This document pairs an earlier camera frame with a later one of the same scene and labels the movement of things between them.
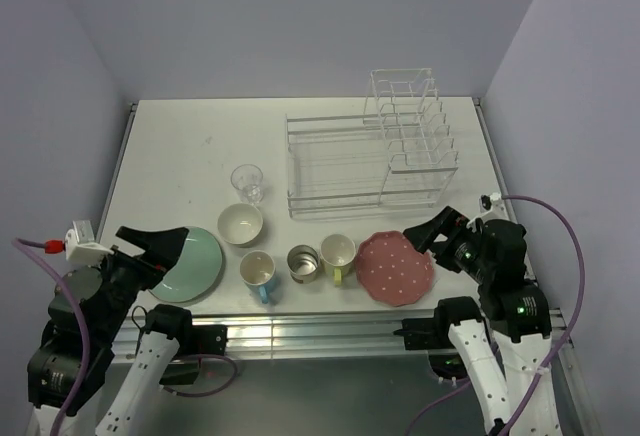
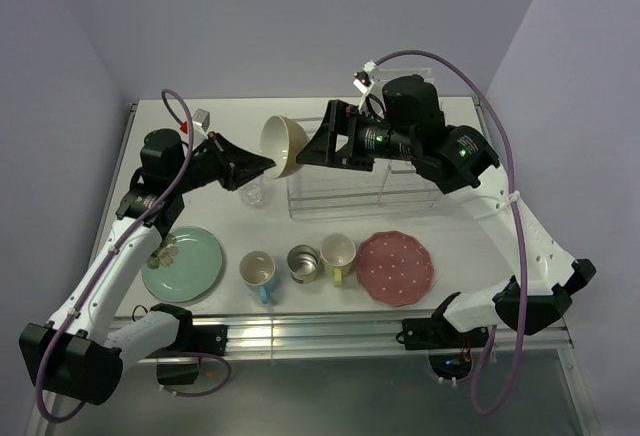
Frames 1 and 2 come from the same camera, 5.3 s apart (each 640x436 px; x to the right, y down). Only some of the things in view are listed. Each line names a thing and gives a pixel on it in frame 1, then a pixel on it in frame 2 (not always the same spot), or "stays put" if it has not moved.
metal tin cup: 302,263 stays put
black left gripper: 162,249 → 236,165
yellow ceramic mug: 338,252 stays put
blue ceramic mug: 259,270 stays put
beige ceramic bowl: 240,223 → 281,140
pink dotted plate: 392,270 stays put
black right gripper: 452,222 → 342,119
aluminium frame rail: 311,333 stays put
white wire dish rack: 397,155 stays put
